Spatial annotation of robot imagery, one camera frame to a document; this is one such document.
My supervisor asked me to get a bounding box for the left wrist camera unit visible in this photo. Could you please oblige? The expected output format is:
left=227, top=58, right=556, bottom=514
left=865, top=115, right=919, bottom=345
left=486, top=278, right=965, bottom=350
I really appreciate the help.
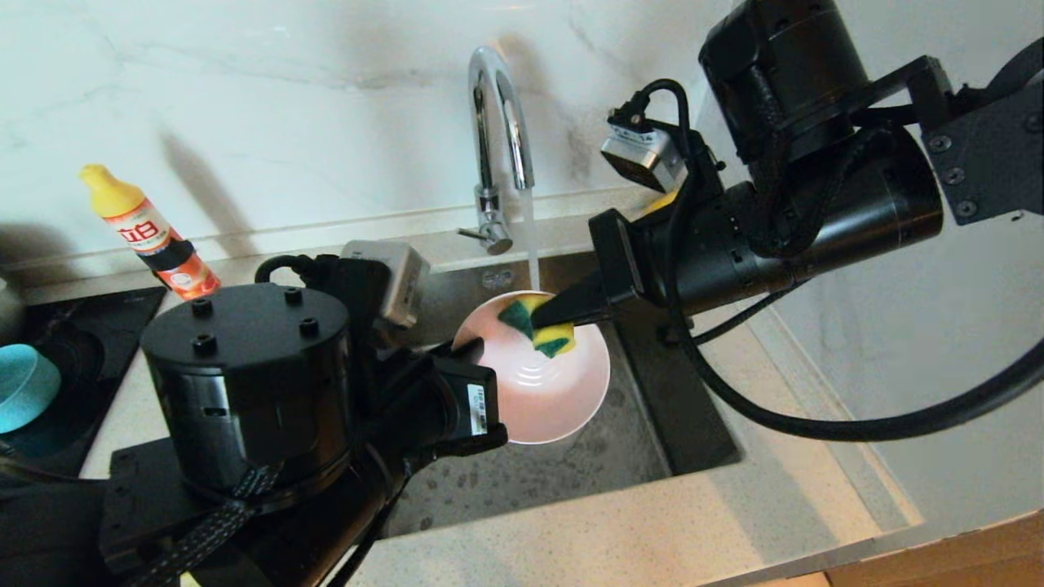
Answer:
left=341, top=239, right=431, bottom=329

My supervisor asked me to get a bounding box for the stainless steel sink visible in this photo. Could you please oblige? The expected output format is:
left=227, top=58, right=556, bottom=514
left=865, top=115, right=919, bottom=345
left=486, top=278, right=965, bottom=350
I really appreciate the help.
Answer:
left=383, top=247, right=745, bottom=539

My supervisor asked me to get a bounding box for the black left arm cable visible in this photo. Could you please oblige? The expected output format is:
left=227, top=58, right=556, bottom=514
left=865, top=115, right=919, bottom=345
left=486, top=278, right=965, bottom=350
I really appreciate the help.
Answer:
left=122, top=465, right=282, bottom=587

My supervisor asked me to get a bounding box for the black round pan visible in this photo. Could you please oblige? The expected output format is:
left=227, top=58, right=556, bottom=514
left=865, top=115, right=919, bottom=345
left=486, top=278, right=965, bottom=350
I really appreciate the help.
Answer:
left=0, top=326, right=105, bottom=459

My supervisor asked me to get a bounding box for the black glass cooktop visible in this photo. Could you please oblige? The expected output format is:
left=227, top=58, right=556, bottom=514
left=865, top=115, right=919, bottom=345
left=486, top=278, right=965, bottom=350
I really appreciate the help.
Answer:
left=0, top=287, right=166, bottom=482

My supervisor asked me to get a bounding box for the metal kettle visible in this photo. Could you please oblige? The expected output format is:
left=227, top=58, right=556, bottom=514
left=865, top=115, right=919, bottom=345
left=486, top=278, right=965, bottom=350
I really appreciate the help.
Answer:
left=0, top=277, right=25, bottom=347

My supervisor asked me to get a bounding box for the pink plastic bowl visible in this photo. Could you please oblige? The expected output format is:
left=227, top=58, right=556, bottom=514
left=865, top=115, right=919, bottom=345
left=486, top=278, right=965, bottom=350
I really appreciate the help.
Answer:
left=453, top=291, right=611, bottom=445

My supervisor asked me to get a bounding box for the yellow green sponge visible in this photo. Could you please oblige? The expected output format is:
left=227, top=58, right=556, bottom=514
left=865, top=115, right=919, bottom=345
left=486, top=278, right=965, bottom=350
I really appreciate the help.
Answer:
left=499, top=295, right=577, bottom=360

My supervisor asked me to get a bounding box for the blue plastic bowl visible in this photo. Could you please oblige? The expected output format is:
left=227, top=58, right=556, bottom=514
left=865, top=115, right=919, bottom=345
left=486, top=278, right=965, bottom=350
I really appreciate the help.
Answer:
left=0, top=343, right=62, bottom=435

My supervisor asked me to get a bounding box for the chrome gooseneck faucet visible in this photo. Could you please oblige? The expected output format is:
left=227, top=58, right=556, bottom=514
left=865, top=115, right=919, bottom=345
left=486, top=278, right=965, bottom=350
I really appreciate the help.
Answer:
left=457, top=45, right=536, bottom=256

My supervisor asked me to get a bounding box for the running tap water stream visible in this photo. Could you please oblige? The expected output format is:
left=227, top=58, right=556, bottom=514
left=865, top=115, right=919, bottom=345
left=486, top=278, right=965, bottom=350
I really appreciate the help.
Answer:
left=522, top=189, right=542, bottom=293

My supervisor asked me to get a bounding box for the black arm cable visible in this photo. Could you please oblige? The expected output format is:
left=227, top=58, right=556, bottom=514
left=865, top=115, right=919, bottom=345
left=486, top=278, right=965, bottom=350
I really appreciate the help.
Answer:
left=620, top=79, right=1044, bottom=444
left=122, top=465, right=282, bottom=587

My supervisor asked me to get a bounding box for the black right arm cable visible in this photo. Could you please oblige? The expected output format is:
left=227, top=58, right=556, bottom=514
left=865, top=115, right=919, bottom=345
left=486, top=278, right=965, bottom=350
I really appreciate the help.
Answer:
left=620, top=79, right=1044, bottom=444

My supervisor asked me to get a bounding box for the orange dish soap bottle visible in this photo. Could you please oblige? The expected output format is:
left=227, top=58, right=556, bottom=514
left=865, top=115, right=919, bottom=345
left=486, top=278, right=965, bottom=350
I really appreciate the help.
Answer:
left=79, top=164, right=223, bottom=301

